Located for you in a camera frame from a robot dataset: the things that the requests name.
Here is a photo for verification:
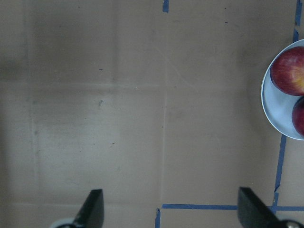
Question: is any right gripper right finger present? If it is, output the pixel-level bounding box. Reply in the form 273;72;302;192
237;187;282;228

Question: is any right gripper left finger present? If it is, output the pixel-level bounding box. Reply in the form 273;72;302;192
71;189;104;228

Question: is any red apple plate front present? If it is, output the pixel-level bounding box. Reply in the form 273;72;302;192
292;97;304;136

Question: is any red apple plate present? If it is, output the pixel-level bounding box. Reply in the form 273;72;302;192
292;97;304;136
270;46;304;96

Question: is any light blue plate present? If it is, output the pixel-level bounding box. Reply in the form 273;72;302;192
260;38;304;141

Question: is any red apple plate top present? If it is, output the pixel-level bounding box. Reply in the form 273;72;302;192
270;46;304;96

